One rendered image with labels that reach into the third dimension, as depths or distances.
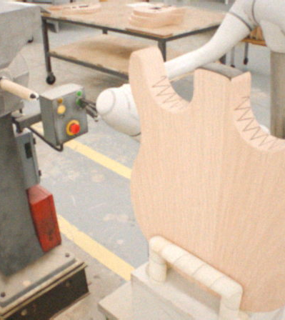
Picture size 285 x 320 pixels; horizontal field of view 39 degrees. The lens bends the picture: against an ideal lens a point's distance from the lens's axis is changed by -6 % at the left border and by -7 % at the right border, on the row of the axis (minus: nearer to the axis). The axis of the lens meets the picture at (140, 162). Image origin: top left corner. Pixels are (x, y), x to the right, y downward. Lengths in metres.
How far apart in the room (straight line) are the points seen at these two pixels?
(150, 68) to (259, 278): 0.36
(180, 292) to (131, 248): 1.71
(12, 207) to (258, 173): 1.43
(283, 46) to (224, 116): 0.75
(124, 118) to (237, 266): 0.68
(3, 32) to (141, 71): 0.53
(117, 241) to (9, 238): 0.84
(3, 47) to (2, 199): 0.87
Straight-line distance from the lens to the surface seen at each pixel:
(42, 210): 1.92
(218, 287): 0.67
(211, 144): 0.58
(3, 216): 1.84
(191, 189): 0.64
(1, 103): 1.46
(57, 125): 1.60
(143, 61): 0.63
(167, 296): 0.78
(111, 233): 2.60
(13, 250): 1.97
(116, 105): 1.19
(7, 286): 1.98
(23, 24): 1.11
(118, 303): 1.00
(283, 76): 1.33
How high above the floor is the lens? 1.70
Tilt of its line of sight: 31 degrees down
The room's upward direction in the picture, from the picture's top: 2 degrees counter-clockwise
